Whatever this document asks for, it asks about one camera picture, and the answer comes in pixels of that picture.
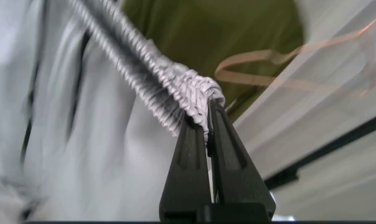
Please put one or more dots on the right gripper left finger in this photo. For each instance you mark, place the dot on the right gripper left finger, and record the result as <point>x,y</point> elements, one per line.
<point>188,186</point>

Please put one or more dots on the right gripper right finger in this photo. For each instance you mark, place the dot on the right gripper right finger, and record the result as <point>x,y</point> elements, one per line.
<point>237,186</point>

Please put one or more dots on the pale grey garment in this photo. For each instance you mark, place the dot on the pale grey garment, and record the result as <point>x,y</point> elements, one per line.
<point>188,87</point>

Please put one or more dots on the pink clothes hanger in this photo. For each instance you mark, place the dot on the pink clothes hanger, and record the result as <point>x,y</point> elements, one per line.
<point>244,56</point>

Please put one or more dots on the green printed T-shirt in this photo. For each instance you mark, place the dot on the green printed T-shirt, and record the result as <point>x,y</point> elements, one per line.
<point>206,31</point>

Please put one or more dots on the black clothes rack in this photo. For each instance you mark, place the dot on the black clothes rack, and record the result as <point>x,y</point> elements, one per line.
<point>331,147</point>

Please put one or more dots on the white curtain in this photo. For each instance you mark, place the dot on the white curtain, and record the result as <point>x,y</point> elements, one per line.
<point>331,77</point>

